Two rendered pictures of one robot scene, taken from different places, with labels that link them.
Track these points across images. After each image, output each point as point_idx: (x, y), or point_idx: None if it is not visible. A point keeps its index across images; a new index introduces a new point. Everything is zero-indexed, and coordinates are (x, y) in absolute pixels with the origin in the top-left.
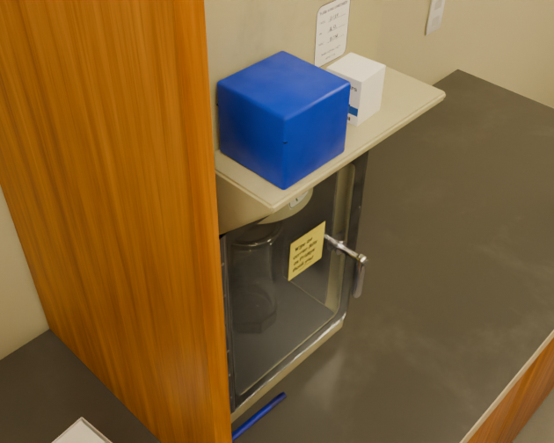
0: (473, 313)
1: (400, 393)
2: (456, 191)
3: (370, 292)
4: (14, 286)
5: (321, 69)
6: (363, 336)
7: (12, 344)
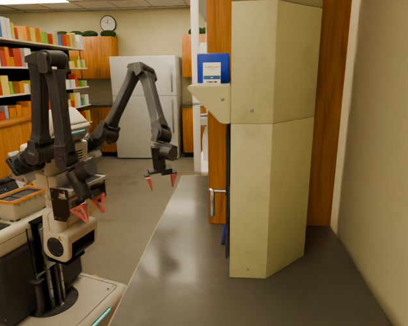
0: (162, 325)
1: (176, 267)
2: None
3: (235, 301)
4: (337, 195)
5: (209, 53)
6: (215, 279)
7: (331, 220)
